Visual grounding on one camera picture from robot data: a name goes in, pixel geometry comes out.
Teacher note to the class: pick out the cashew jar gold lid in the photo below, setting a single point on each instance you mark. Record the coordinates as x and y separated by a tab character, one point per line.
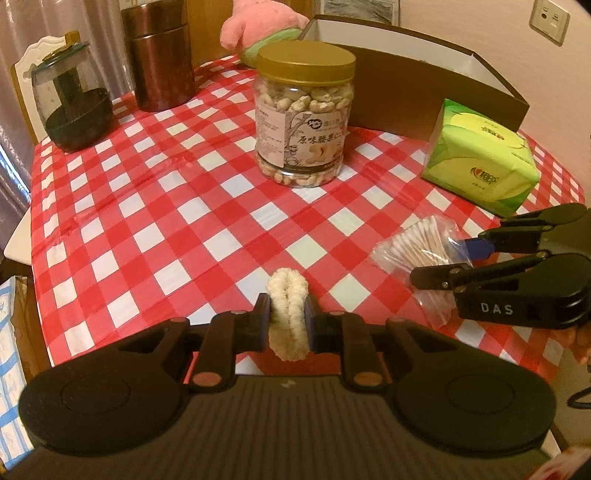
304	94

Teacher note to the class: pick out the single wall socket plate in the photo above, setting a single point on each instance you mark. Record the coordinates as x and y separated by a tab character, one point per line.
550	20

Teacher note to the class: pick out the glass jar dark lid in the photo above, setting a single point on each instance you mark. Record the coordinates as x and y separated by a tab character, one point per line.
71	98

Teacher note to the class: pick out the blue white patterned cloth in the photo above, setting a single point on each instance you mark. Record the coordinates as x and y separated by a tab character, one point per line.
15	443

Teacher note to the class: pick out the pink starfish plush toy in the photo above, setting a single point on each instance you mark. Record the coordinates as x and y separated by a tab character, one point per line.
257	23

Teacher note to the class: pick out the brown metal canister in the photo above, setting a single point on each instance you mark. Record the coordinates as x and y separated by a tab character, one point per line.
157	40

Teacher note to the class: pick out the cotton swab bag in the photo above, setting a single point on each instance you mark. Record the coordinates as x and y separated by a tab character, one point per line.
430	242

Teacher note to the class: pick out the brown cardboard box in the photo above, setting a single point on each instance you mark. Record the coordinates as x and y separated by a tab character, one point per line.
403	77

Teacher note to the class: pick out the red white checkered tablecloth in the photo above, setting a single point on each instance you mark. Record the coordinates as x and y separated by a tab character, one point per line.
170	216

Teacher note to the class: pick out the green tissue pack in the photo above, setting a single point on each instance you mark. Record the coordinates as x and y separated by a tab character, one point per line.
480	160

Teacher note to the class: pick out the person's right hand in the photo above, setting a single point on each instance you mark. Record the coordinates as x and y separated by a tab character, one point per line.
577	339

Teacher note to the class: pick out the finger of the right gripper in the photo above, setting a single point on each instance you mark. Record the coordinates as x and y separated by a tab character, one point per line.
514	240
452	276

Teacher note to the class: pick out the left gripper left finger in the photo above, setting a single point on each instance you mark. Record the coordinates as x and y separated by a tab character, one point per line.
218	343

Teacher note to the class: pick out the framed picture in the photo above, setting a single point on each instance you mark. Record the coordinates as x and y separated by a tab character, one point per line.
381	11

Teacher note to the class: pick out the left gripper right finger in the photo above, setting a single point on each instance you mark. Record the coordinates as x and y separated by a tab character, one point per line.
345	334

